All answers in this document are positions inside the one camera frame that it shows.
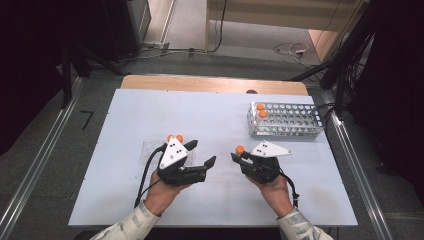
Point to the white perforated tube rack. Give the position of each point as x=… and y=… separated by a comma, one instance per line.
x=293, y=128

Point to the person's right hand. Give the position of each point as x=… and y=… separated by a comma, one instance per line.
x=276, y=196

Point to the clear acrylic tube rack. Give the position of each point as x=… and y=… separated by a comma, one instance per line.
x=150, y=150

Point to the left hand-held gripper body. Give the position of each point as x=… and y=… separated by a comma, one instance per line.
x=173, y=153

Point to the black metal stand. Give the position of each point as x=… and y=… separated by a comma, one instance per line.
x=66, y=83
x=336, y=60

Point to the person's left hand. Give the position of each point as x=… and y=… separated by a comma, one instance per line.
x=160, y=196

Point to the aluminium floor rail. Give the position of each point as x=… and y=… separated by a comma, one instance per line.
x=39, y=156
x=354, y=166

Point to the beige wooden cabinet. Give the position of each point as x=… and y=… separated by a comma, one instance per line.
x=283, y=13

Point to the black curtain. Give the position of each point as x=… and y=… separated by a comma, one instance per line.
x=393, y=83
x=30, y=66

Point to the black cabinet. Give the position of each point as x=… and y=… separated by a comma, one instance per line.
x=116, y=30

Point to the dark round table grommet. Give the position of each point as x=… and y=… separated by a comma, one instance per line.
x=251, y=91

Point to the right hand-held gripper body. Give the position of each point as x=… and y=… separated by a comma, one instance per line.
x=268, y=150

